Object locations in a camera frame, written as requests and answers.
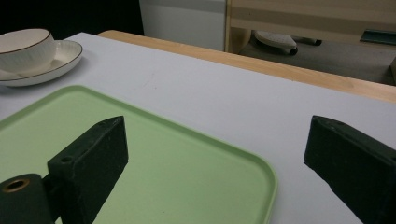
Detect white cabinet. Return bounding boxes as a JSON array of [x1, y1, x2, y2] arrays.
[[138, 0, 228, 52]]

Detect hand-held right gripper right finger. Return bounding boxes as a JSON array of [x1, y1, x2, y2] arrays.
[[304, 115, 396, 224]]

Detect white mat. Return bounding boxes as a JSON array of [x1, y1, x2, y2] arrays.
[[0, 32, 396, 224]]

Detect white cup with brown rim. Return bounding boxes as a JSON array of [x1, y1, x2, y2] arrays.
[[0, 28, 57, 75]]

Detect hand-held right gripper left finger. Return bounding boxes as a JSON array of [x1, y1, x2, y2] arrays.
[[47, 115, 129, 224]]

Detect white saucer with brown rim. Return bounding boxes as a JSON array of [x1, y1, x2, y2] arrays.
[[0, 39, 84, 88]]

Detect light wooden cabinet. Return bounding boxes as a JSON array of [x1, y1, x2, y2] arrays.
[[223, 0, 396, 54]]

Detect dark green flat object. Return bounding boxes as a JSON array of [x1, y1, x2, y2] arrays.
[[360, 29, 396, 47]]

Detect light green plastic tray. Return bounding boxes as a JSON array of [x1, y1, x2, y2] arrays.
[[0, 84, 278, 224]]

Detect white wheeled base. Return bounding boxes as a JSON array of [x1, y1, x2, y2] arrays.
[[252, 29, 323, 56]]

